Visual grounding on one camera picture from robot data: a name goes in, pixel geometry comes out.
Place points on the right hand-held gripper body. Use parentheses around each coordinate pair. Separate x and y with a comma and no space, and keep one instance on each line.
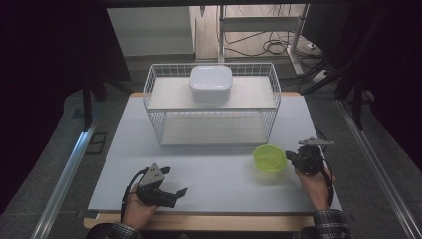
(310,159)

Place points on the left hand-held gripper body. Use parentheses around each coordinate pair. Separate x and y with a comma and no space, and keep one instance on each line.
(153,189)

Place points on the white panel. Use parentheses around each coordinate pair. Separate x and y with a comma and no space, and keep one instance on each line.
(151,31)

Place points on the white lidded container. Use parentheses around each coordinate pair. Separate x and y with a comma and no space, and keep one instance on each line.
(210,83)

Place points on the person's right hand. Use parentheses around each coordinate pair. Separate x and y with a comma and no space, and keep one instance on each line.
(313,191)

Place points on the white metal desk frame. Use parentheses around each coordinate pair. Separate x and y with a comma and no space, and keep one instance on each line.
(258,25)

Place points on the black metal stand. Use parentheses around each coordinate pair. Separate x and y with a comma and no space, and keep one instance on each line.
(356,99)
(88,103)

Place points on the aluminium rail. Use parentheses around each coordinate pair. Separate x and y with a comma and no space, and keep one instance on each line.
(376,166)
(64,179)

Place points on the white power strip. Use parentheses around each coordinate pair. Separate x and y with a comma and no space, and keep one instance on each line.
(320,75)

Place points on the green plastic bowl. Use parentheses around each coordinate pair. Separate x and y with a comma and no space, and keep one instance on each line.
(269,159)

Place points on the person's left hand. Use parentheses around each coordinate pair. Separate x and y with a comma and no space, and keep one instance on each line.
(139,210)

